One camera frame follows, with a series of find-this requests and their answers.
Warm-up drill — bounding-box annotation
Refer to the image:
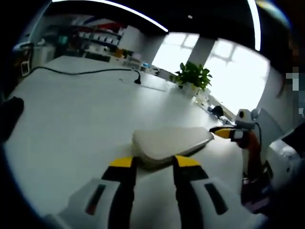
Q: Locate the storage shelf with white bins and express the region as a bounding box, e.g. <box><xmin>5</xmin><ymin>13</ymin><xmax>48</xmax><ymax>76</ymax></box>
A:
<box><xmin>71</xmin><ymin>23</ymin><xmax>125</xmax><ymax>53</ymax></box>

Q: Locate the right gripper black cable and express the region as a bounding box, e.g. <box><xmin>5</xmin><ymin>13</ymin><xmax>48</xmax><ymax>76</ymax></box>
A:
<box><xmin>254</xmin><ymin>122</ymin><xmax>263</xmax><ymax>166</ymax></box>

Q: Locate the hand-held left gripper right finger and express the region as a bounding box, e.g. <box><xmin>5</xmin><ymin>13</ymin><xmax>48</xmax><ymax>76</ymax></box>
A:
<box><xmin>172</xmin><ymin>154</ymin><xmax>265</xmax><ymax>229</ymax></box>

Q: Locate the black round object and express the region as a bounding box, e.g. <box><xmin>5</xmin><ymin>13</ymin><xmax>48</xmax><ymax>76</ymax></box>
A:
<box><xmin>211</xmin><ymin>106</ymin><xmax>225</xmax><ymax>118</ymax></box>

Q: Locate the black power cable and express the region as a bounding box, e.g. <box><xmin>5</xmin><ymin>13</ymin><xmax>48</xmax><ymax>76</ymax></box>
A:
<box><xmin>30</xmin><ymin>66</ymin><xmax>142</xmax><ymax>85</ymax></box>

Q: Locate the ceiling light strip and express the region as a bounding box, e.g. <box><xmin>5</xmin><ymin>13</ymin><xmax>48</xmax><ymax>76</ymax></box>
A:
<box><xmin>247</xmin><ymin>0</ymin><xmax>262</xmax><ymax>51</ymax></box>
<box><xmin>52</xmin><ymin>0</ymin><xmax>169</xmax><ymax>33</ymax></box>

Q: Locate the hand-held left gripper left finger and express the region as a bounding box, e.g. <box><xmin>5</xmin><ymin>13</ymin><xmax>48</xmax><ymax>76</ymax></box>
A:
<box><xmin>44</xmin><ymin>156</ymin><xmax>138</xmax><ymax>229</ymax></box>

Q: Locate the person's black printed shirt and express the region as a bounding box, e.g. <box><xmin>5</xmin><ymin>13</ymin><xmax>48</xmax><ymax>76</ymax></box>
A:
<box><xmin>240</xmin><ymin>176</ymin><xmax>275</xmax><ymax>213</ymax></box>

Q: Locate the beige cutlery case lid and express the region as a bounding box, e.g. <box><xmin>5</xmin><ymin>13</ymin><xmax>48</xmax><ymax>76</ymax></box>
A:
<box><xmin>132</xmin><ymin>127</ymin><xmax>214</xmax><ymax>162</ymax></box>

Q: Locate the potted green plant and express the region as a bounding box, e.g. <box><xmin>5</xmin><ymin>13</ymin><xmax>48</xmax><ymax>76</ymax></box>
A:
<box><xmin>175</xmin><ymin>61</ymin><xmax>213</xmax><ymax>96</ymax></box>

